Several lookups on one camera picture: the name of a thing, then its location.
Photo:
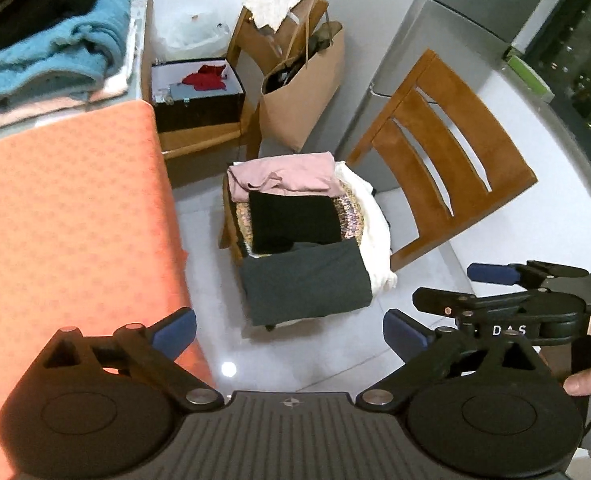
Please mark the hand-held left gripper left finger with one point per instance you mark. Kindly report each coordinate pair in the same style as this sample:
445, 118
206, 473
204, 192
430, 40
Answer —
175, 334

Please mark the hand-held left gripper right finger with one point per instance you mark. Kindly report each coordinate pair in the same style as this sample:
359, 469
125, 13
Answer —
403, 334

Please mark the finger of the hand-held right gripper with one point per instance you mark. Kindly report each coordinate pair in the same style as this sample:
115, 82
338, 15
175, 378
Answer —
495, 274
440, 302

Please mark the dark grey pants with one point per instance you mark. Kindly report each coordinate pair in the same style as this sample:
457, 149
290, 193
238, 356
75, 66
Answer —
305, 285

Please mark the pale pink folded clothes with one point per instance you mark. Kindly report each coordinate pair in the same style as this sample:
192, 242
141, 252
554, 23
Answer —
40, 107

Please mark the person's right hand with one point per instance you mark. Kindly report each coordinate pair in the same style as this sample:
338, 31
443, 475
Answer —
588, 382

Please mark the white blanket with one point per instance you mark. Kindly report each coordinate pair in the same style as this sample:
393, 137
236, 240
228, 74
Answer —
375, 240

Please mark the wooden slat-back chair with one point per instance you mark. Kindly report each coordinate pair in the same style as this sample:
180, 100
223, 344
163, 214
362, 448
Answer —
425, 160

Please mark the orange flower-print mat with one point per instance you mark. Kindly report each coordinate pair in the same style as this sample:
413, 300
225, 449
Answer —
75, 220

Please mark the black folded garment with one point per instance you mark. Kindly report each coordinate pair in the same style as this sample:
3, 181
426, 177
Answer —
295, 220

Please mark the pink folded garment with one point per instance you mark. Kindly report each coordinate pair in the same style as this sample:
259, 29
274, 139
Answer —
290, 175

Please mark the black storage box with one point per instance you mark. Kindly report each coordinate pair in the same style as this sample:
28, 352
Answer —
195, 110

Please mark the brown paper bag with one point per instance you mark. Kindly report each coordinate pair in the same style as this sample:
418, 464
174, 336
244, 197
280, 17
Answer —
300, 105

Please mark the grey refrigerator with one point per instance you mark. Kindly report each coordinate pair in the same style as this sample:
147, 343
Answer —
445, 25

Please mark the red garment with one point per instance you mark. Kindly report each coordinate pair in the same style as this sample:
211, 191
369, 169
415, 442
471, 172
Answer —
203, 80

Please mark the clear plastic bag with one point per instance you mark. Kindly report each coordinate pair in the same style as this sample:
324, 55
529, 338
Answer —
190, 35

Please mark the wooden chair with paper bag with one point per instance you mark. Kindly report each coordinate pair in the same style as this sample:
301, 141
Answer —
255, 45

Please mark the checked patterned tablecloth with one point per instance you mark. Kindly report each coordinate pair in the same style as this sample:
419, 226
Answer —
140, 35

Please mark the teal knit sweater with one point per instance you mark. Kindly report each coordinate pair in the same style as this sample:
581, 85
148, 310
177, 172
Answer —
60, 55

